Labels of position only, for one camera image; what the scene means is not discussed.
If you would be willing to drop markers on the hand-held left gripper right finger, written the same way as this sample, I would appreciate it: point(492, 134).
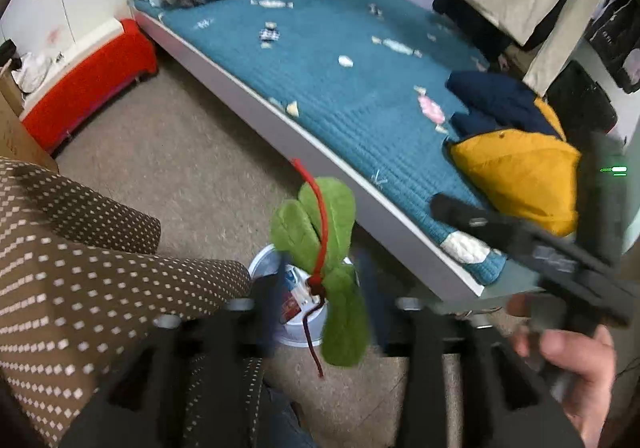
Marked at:
point(430, 358)

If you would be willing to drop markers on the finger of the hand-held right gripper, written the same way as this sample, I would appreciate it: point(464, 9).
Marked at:
point(475, 220)

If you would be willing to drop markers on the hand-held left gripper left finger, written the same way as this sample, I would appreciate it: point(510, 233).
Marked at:
point(235, 338)

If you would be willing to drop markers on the white round trash bin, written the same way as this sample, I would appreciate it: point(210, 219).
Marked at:
point(264, 270)

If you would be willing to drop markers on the green leaf vegetable red stem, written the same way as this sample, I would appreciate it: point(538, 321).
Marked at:
point(335, 208)

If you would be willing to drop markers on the person's right hand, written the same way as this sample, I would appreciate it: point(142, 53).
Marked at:
point(585, 378)

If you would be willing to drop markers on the small red packet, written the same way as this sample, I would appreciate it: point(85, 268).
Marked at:
point(290, 309)

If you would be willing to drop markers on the yellow and navy jacket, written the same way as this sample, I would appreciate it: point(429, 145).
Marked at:
point(520, 168)

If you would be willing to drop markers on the black bag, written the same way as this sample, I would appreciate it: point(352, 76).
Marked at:
point(580, 101)

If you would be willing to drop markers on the bed with teal blanket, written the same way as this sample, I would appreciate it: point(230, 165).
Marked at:
point(320, 158)

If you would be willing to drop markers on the brown dotted tablecloth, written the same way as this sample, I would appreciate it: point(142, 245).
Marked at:
point(75, 278)

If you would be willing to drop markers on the bed with blue sheet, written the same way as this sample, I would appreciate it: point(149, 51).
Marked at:
point(325, 63)

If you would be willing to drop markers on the black printed jacket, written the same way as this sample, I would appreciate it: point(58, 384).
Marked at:
point(617, 41)

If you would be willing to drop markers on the red skirted white bench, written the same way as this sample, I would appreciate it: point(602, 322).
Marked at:
point(85, 88)

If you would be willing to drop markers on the large cardboard box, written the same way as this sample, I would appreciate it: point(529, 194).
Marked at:
point(17, 133)

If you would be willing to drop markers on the white plastic bag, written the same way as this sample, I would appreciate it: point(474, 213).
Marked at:
point(31, 73)

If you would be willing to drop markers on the black clothing pile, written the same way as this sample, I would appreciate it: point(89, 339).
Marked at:
point(7, 56)

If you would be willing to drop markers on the pale butterfly wall sticker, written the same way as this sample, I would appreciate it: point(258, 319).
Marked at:
point(54, 34)

